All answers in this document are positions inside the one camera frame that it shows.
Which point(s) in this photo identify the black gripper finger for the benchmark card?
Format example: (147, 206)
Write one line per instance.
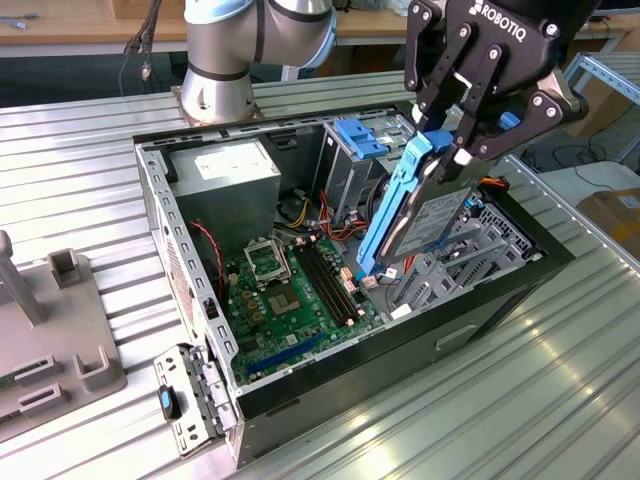
(530, 120)
(425, 50)

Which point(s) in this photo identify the hard disk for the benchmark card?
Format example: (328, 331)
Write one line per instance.
(425, 220)

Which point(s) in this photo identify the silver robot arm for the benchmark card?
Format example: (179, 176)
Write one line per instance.
(215, 95)

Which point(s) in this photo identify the metal disk bay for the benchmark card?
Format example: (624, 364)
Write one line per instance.
(432, 295)

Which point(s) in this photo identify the wooden desk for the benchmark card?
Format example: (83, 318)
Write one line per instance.
(60, 30)
(370, 27)

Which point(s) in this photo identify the cardboard box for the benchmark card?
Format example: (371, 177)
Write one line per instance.
(605, 112)
(615, 220)

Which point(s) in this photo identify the white floor sheet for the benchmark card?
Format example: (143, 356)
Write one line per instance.
(605, 175)

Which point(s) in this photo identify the blue bay latch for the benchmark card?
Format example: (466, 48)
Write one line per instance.
(357, 135)

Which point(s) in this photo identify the metal drive cage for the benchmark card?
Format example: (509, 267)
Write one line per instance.
(345, 175)

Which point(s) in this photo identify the white paper tag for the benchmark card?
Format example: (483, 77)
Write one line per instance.
(400, 312)

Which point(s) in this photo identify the black RAM slot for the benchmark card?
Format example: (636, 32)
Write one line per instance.
(320, 282)
(332, 280)

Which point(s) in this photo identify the grey power supply unit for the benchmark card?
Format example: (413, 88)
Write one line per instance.
(225, 200)

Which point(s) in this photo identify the CPU socket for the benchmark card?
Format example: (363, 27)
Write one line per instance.
(267, 265)

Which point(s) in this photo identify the square chipset chip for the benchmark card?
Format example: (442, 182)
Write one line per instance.
(285, 301)

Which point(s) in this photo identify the open black PC case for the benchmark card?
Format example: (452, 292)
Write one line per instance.
(375, 370)

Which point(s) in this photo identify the green motherboard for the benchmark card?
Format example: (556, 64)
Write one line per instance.
(295, 335)

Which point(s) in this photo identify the blue expansion slot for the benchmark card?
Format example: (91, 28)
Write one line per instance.
(285, 355)

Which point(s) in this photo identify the grey parts rack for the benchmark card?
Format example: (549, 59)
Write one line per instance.
(55, 320)

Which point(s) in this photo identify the green RAM stick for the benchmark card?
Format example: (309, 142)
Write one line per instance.
(5, 384)

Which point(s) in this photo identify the aluminium profile frame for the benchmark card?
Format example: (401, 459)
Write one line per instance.
(610, 75)

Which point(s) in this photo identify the brown arm base plate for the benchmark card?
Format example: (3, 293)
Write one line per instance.
(175, 92)

